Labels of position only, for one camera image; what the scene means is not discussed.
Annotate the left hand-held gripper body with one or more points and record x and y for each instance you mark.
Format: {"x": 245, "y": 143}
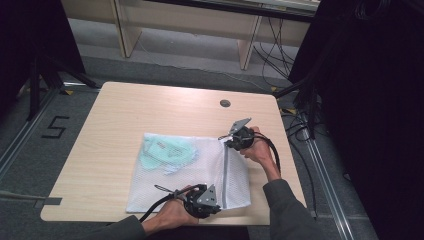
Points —
{"x": 200, "y": 203}

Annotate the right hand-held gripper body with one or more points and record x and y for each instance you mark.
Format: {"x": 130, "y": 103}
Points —
{"x": 241, "y": 135}

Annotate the white mesh laundry bag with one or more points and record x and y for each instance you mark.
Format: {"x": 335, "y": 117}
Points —
{"x": 200, "y": 180}

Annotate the person's right hand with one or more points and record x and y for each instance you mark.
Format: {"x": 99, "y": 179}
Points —
{"x": 258, "y": 150}

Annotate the person's left hand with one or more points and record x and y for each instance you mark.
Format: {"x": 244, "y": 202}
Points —
{"x": 176, "y": 213}

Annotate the mint green garment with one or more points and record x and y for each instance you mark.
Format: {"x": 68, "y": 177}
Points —
{"x": 168, "y": 153}

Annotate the black metal stand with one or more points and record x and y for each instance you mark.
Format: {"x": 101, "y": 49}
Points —
{"x": 306, "y": 100}

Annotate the light wooden shelf unit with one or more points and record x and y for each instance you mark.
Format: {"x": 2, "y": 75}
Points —
{"x": 186, "y": 23}

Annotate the black curtain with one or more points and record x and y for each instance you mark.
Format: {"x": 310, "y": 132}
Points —
{"x": 33, "y": 33}
{"x": 373, "y": 100}

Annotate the grey tape strip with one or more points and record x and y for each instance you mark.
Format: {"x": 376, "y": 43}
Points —
{"x": 50, "y": 201}

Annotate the black tripod stand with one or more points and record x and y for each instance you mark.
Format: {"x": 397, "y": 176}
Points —
{"x": 50, "y": 76}

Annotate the metal floor rail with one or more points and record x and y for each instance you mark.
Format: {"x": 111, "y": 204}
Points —
{"x": 328, "y": 186}
{"x": 23, "y": 136}

